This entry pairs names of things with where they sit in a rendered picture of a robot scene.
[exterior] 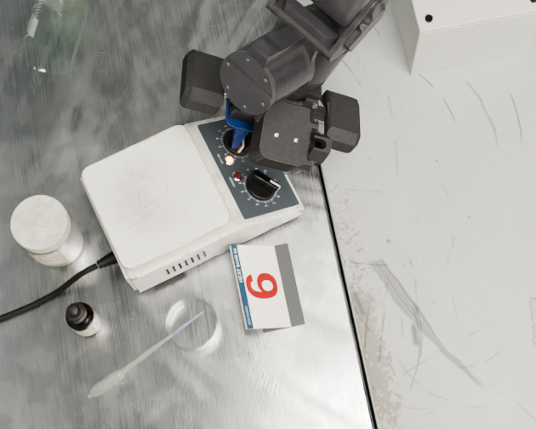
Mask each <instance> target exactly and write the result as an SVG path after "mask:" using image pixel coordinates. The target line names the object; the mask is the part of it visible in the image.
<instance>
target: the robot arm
mask: <svg viewBox="0 0 536 429"><path fill-rule="evenodd" d="M311 1H312V2H313V3H312V4H309V5H306V6H303V5H302V4H301V3H300V2H298V1H297V0H270V1H269V2H268V3H267V4H266V7H267V8H268V9H269V10H270V11H271V12H272V13H273V14H274V15H276V16H277V17H278V19H277V22H276V24H275V26H274V28H273V29H272V30H271V31H269V32H267V33H266V34H265V35H263V36H261V37H258V38H257V39H255V40H253V41H252V42H251V43H248V44H246V45H245V46H243V47H241V48H240V49H238V50H236V51H234V52H233V53H231V54H229V55H228V56H227V57H226V58H225V59H223V58H220V57H218V56H214V55H211V54H206V53H203V52H201V51H198V50H195V49H193V50H191V51H189V52H188V53H186V55H185V57H184V59H183V63H182V73H181V84H180V105H181V106H182V107H184V108H187V109H190V110H193V111H196V112H201V113H205V114H208V115H214V114H216V113H217V112H218V110H219V109H220V108H221V106H222V105H223V103H224V97H226V113H225V120H226V122H227V124H228V125H230V126H232V127H234V129H233V136H232V143H231V149H234V150H236V149H237V148H238V147H239V146H240V145H241V143H242V141H243V139H244V138H245V136H246V134H247V133H248V131H249V133H248V136H247V146H246V147H245V148H244V150H243V152H248V157H249V159H250V161H251V162H252V163H254V164H256V165H259V166H266V167H269V168H273V169H278V170H280V171H283V172H288V171H290V170H292V169H302V170H305V171H309V172H311V170H312V167H313V165H315V166H318V165H320V164H322V163H323V162H324V161H325V159H326V158H327V157H328V155H329V153H330V152H331V149H333V150H335V151H339V152H344V153H350V152H352V151H353V149H354V148H355V147H356V146H357V145H358V143H359V140H360V138H361V129H360V106H359V103H358V100H357V99H355V98H352V97H350V96H347V95H343V94H339V93H336V92H333V91H330V90H326V91H325V92H324V93H323V94H322V85H323V84H324V83H325V82H326V80H327V79H328V77H329V76H330V75H331V73H332V72H333V71H334V69H335V68H336V67H337V66H338V64H339V63H340V62H341V61H342V60H343V59H344V57H345V56H346V55H347V53H348V52H349V51H350V52H351V51H352V50H353V49H354V48H355V47H356V46H357V45H358V44H359V43H360V42H361V41H362V40H363V39H364V38H365V36H366V35H367V34H368V33H369V32H370V31H371V30H372V28H373V27H374V26H375V25H376V24H377V23H378V22H379V20H380V19H381V18H382V17H383V16H384V14H385V12H386V6H387V4H388V2H389V0H311ZM319 100H320V101H321V102H322V105H323V106H319V105H318V101H319ZM254 119H255V121H254ZM318 124H321V125H324V134H321V133H319V131H318V126H319V125H318Z"/></svg>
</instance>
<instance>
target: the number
mask: <svg viewBox="0 0 536 429"><path fill-rule="evenodd" d="M237 249H238V254H239V258H240V262H241V267H242V274H243V279H244V283H245V288H246V292H247V297H248V304H249V308H250V312H251V317H252V321H253V326H260V325H278V324H287V323H286V318H285V314H284V310H283V306H282V299H281V295H280V290H279V287H278V282H277V275H276V271H275V267H274V262H273V259H272V254H271V248H237Z"/></svg>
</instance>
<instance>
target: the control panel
mask: <svg viewBox="0 0 536 429"><path fill-rule="evenodd" d="M197 127H198V129H199V131H200V133H201V135H202V137H203V139H204V141H205V143H206V145H207V147H208V149H209V151H210V153H211V155H212V157H213V159H214V161H215V163H216V164H217V166H218V168H219V170H220V173H221V174H222V176H223V178H224V180H225V183H226V184H227V186H228V188H229V190H230V192H231V195H232V196H233V198H234V200H235V202H236V204H237V207H238V208H239V210H240V212H241V214H242V217H243V218H244V219H245V220H247V219H251V218H254V217H257V216H260V215H265V214H269V213H271V212H275V211H278V210H281V209H286V208H289V207H293V206H295V205H298V204H299V201H298V199H297V197H296V196H295V194H294V191H293V190H292V188H291V186H290V185H289V183H288V180H287V178H286V176H285V174H284V173H283V172H282V171H280V170H278V169H273V168H269V167H266V166H259V165H256V164H254V163H252V162H251V161H250V159H249V157H248V154H246V155H243V156H238V155H235V154H233V153H231V152H230V151H228V149H227V148H226V147H225V144H224V141H223V139H224V135H225V133H226V132H227V131H228V130H230V129H234V127H232V126H230V125H228V124H227V122H226V120H225V119H223V120H219V121H215V122H211V123H204V124H199V125H197ZM227 157H232V159H233V162H232V163H228V162H226V158H227ZM256 169H257V170H259V171H260V172H262V173H263V174H266V175H267V176H269V177H270V178H272V179H273V180H275V181H276V182H278V183H279V184H280V189H279V190H278V191H277V192H276V193H275V194H274V195H273V196H272V197H271V198H270V199H268V200H265V201H263V200H259V199H256V198H255V197H253V196H252V195H251V194H250V193H249V192H248V189H247V186H246V182H247V179H248V177H249V176H250V175H251V174H252V173H253V172H254V170H256ZM235 173H239V174H240V175H241V176H242V177H241V179H240V180H238V179H236V178H235V176H234V174H235Z"/></svg>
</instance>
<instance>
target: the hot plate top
mask: <svg viewBox="0 0 536 429"><path fill-rule="evenodd" d="M82 180H83V184H84V185H85V187H86V190H87V192H88V194H89V196H90V198H91V201H92V203H93V205H94V207H95V210H96V212H97V214H98V216H99V217H100V221H101V223H102V225H103V227H104V228H105V232H106V234H107V236H108V238H109V240H110V242H111V245H112V247H113V248H114V251H115V253H116V255H117V258H118V260H119V262H120V263H121V265H122V266H123V267H124V268H125V269H128V270H134V269H137V268H139V267H141V266H143V265H145V264H148V263H150V262H152V261H154V260H156V259H158V258H160V257H162V256H164V255H166V254H169V253H171V252H173V251H175V250H176V249H179V248H181V247H183V246H185V245H187V244H188V243H192V242H194V241H196V240H197V239H199V238H201V237H204V236H206V235H208V234H209V233H212V232H215V231H217V230H219V229H220V228H222V227H224V226H226V225H227V224H228V222H229V220H230V216H231V215H230V212H229V209H228V208H227V206H226V204H225V201H224V199H223V197H222V196H221V194H220V191H219V189H218V187H217V186H216V184H215V182H214V179H213V178H212V176H211V174H210V173H209V171H208V168H207V166H206V164H205V162H204V161H203V159H202V156H201V154H200V152H199V151H198V149H197V146H196V144H195V142H194V140H193V139H192V137H191V134H190V132H189V130H188V129H187V128H186V127H185V126H182V125H175V126H173V127H171V128H169V129H166V130H164V131H163V132H160V133H158V134H155V135H153V136H152V137H150V138H147V139H145V140H142V141H141V142H139V143H137V144H135V145H132V146H130V147H128V148H126V149H124V150H122V151H119V152H117V153H115V154H113V155H111V156H109V157H106V158H104V159H102V160H100V161H99V162H97V163H93V164H91V165H89V166H88V167H87V168H85V170H84V171H83V173H82Z"/></svg>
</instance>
